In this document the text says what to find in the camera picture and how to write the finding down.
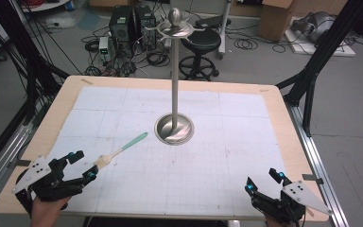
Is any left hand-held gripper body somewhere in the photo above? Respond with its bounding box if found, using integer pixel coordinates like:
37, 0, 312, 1
11, 155, 88, 217

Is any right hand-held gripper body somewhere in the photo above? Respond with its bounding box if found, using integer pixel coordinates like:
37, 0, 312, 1
251, 180, 334, 225

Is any green toothbrush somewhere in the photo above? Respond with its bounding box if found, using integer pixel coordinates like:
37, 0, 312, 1
94, 131, 149, 169

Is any person's right hand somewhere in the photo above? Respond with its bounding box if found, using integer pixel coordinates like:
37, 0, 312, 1
264, 216, 299, 227

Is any person's left hand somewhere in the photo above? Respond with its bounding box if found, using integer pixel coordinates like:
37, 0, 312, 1
29, 195, 73, 227

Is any white grid mat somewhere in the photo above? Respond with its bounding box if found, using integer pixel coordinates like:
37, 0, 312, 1
45, 85, 289, 218

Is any small grey power supply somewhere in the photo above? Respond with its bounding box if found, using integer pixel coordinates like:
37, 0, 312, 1
97, 36, 112, 62

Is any silver metal utensil stand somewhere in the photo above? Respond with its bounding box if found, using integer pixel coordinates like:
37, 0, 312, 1
145, 7, 206, 147

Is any black computer tower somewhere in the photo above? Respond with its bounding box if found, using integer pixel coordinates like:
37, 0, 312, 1
109, 5, 133, 44
134, 4, 158, 52

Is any white flat board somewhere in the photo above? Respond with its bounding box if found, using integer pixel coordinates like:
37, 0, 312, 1
284, 30, 357, 58

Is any black round stool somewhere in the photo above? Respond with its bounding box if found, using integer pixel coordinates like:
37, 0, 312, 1
178, 27, 222, 82

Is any grey bag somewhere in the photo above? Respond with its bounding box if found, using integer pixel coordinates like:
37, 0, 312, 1
290, 11, 337, 44

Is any brown cardboard box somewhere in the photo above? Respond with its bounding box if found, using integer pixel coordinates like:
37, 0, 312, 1
258, 0, 295, 43

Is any white stand pole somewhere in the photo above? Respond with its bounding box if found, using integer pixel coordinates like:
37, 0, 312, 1
217, 0, 232, 60

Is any aluminium rail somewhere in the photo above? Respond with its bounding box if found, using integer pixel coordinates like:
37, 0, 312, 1
284, 101, 350, 227
0, 122, 35, 207

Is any tangle of black cables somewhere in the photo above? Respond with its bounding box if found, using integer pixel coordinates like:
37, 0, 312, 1
80, 26, 172, 79

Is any black metal frame post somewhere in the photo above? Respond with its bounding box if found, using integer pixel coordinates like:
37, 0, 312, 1
275, 0, 363, 137
0, 0, 71, 127

